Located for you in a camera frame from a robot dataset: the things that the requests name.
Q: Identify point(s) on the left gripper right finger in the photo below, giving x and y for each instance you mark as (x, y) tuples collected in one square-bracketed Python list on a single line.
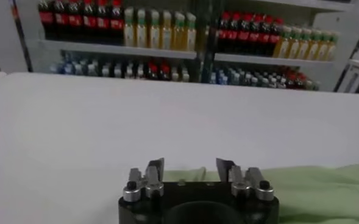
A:
[(243, 182)]

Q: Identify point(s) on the blue label water bottle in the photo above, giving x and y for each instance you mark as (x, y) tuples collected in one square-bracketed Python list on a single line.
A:
[(223, 79), (213, 78)]

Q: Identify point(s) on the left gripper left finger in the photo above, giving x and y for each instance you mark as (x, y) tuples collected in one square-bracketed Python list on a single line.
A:
[(153, 182)]

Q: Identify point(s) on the light green polo shirt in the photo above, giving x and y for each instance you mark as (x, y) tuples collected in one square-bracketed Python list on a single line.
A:
[(319, 188)]

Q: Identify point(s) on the small red cap cola bottle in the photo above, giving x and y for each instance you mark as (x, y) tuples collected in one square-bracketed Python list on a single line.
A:
[(301, 81), (165, 70), (152, 70), (290, 79)]

